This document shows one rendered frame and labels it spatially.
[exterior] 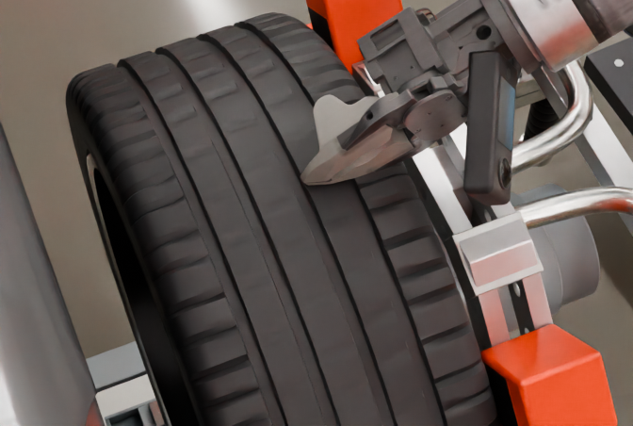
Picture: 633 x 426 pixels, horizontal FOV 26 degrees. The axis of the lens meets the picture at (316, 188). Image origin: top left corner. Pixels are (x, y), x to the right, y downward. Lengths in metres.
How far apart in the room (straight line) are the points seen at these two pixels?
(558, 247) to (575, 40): 0.41
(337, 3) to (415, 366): 0.36
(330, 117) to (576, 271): 0.43
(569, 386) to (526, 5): 0.31
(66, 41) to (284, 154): 1.64
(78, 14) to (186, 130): 1.64
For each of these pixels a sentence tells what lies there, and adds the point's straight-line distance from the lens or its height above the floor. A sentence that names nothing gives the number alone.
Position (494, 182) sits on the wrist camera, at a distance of 1.05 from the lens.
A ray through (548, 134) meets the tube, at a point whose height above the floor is 1.01.
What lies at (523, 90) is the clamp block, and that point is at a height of 0.93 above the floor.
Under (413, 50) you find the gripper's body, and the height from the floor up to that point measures 1.28.
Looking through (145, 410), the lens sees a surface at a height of 0.17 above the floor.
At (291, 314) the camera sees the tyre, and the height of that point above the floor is 1.15.
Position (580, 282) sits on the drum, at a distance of 1.46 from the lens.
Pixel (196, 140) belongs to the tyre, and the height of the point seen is 1.17.
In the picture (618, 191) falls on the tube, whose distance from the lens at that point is 1.36.
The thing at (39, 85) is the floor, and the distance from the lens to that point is 2.71.
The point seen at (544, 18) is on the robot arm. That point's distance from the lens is 1.06.
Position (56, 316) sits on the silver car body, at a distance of 0.62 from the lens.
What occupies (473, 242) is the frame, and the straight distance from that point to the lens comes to 1.18.
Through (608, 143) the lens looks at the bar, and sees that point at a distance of 1.43.
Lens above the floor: 2.13
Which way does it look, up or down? 58 degrees down
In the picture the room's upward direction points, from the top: straight up
